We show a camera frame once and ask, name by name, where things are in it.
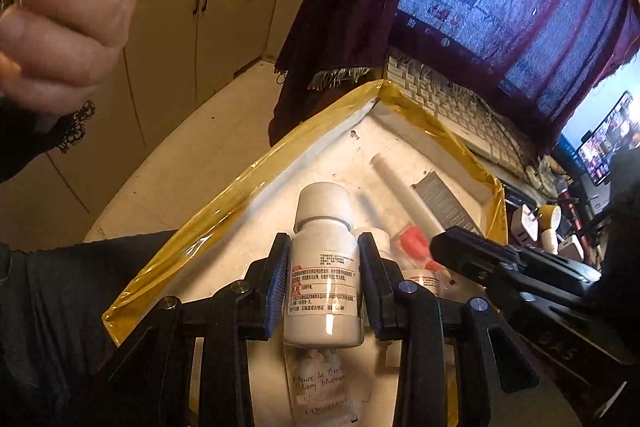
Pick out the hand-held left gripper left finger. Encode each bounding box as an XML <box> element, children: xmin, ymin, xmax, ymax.
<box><xmin>70</xmin><ymin>232</ymin><xmax>293</xmax><ymax>427</ymax></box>

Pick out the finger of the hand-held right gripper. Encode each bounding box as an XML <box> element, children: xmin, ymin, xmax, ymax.
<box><xmin>430</xmin><ymin>227</ymin><xmax>603</xmax><ymax>295</ymax></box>

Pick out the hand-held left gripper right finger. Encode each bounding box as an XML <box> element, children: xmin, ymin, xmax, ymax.
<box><xmin>356</xmin><ymin>232</ymin><xmax>541</xmax><ymax>427</ymax></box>

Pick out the white pill bottle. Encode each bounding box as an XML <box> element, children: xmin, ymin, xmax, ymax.
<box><xmin>283</xmin><ymin>182</ymin><xmax>365</xmax><ymax>349</ymax></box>

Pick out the yellow taped foam box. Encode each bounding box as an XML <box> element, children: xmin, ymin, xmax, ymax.
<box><xmin>101</xmin><ymin>79</ymin><xmax>508</xmax><ymax>427</ymax></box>

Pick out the small white bottle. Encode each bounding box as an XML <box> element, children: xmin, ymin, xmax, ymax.
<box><xmin>354</xmin><ymin>227</ymin><xmax>392</xmax><ymax>258</ymax></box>

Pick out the red capped small bottle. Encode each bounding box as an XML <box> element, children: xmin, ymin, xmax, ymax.
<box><xmin>391</xmin><ymin>227</ymin><xmax>453</xmax><ymax>300</ymax></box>

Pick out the grey flat box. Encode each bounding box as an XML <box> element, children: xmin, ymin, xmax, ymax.
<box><xmin>411</xmin><ymin>172</ymin><xmax>486</xmax><ymax>238</ymax></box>

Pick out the white power adapter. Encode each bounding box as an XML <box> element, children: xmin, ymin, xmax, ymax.
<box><xmin>510</xmin><ymin>203</ymin><xmax>543</xmax><ymax>248</ymax></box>

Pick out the long white tube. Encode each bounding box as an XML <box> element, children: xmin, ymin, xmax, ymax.
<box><xmin>369</xmin><ymin>154</ymin><xmax>446</xmax><ymax>240</ymax></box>

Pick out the yellow tape roll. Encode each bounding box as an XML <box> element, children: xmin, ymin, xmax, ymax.
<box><xmin>537</xmin><ymin>204</ymin><xmax>561</xmax><ymax>233</ymax></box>

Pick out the clear bag with handwritten label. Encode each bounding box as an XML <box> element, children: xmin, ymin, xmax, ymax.
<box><xmin>282</xmin><ymin>342</ymin><xmax>361</xmax><ymax>427</ymax></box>

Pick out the red microphone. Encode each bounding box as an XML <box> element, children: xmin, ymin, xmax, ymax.
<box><xmin>552</xmin><ymin>177</ymin><xmax>583</xmax><ymax>238</ymax></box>

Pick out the white keyboard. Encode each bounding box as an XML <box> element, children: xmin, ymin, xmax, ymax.
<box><xmin>385</xmin><ymin>47</ymin><xmax>538</xmax><ymax>168</ymax></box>

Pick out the black clothing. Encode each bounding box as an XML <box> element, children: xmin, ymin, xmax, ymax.
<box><xmin>0</xmin><ymin>229</ymin><xmax>181</xmax><ymax>427</ymax></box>

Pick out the curved computer monitor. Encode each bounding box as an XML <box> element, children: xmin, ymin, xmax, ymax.
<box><xmin>395</xmin><ymin>0</ymin><xmax>640</xmax><ymax>168</ymax></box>

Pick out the purple fringed scarf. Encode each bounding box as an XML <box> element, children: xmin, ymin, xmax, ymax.
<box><xmin>269</xmin><ymin>0</ymin><xmax>640</xmax><ymax>158</ymax></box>

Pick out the cream kitchen cabinet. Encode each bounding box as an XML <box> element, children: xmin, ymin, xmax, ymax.
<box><xmin>0</xmin><ymin>0</ymin><xmax>321</xmax><ymax>253</ymax></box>

